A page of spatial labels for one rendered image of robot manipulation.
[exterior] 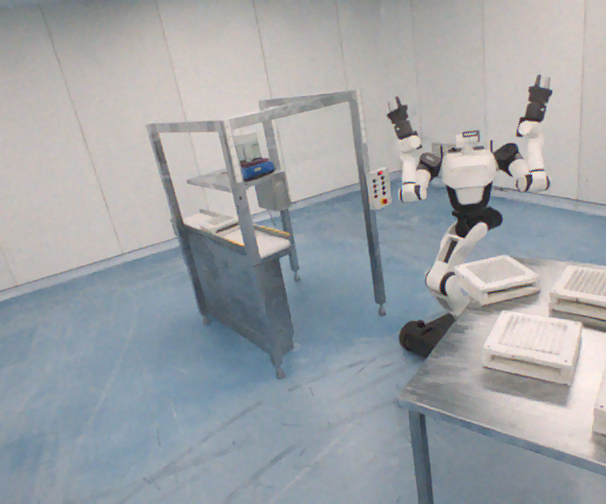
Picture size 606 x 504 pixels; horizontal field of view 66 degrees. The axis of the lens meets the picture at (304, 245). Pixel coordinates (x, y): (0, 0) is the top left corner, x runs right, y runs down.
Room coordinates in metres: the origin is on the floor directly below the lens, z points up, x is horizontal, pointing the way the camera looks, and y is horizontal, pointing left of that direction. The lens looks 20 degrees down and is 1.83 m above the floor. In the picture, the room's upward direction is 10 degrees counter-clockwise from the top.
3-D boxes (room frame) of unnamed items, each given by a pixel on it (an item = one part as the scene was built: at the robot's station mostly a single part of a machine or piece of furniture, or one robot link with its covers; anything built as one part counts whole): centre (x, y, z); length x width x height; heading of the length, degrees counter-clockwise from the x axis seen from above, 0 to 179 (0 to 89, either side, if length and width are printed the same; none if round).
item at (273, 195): (2.84, 0.15, 1.16); 0.22 x 0.11 x 0.20; 34
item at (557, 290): (1.46, -1.01, 0.93); 0.25 x 0.24 x 0.02; 134
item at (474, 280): (1.70, -0.75, 0.93); 0.25 x 0.24 x 0.02; 95
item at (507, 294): (1.70, -0.75, 0.88); 0.24 x 0.24 x 0.02; 5
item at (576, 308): (1.46, -1.01, 0.88); 0.24 x 0.24 x 0.02; 44
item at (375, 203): (3.09, -0.57, 0.99); 0.17 x 0.06 x 0.26; 124
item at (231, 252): (3.25, 0.57, 0.79); 1.30 x 0.29 x 0.10; 34
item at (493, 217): (2.51, -1.02, 0.86); 0.28 x 0.13 x 0.18; 116
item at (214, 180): (2.93, 0.37, 1.27); 0.62 x 0.38 x 0.04; 34
